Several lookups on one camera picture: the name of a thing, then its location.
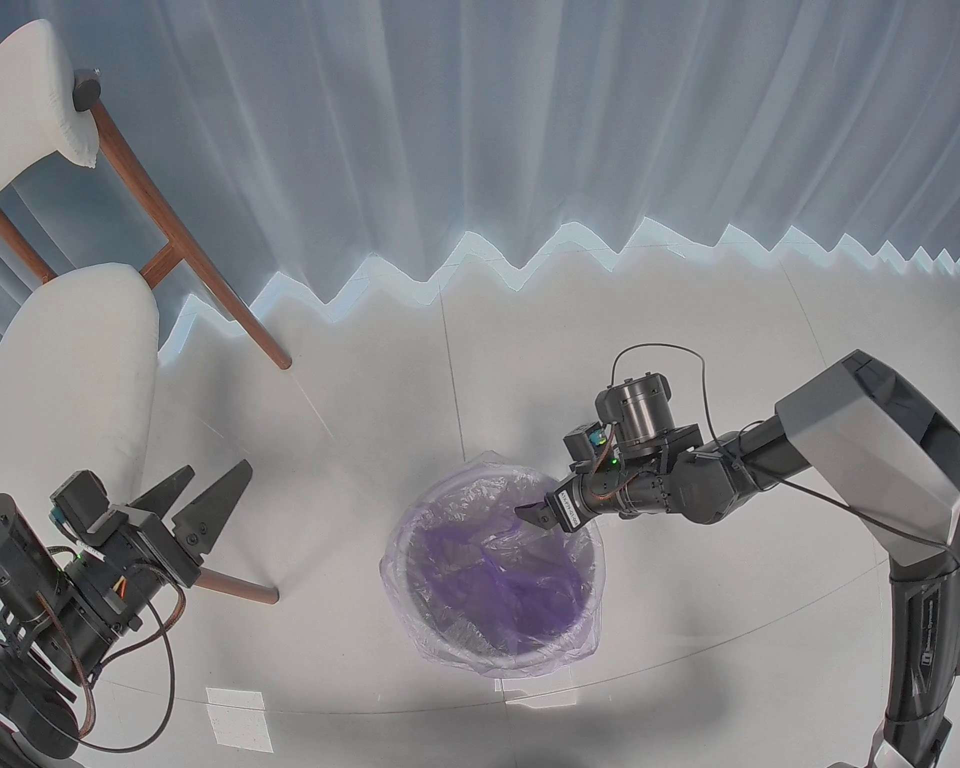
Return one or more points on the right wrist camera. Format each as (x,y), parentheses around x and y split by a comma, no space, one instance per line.
(586,441)

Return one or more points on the white cushioned wooden chair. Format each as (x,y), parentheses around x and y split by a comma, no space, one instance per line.
(75,375)

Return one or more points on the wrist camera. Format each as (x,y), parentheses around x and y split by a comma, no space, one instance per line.
(79,495)
(586,441)

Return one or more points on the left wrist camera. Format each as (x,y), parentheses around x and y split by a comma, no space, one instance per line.
(79,495)

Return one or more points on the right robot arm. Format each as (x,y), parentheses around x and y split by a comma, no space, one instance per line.
(862,435)

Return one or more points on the purple plastic bag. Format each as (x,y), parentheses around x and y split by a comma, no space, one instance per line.
(495,555)

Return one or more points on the white trash bin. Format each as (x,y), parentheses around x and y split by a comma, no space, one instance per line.
(495,658)

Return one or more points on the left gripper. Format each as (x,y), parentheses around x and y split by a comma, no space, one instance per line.
(150,555)

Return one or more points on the pale blue curtain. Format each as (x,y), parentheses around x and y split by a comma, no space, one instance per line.
(525,112)

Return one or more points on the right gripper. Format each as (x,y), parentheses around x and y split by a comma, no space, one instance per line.
(600,499)

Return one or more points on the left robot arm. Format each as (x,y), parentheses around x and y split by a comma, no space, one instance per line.
(22,540)

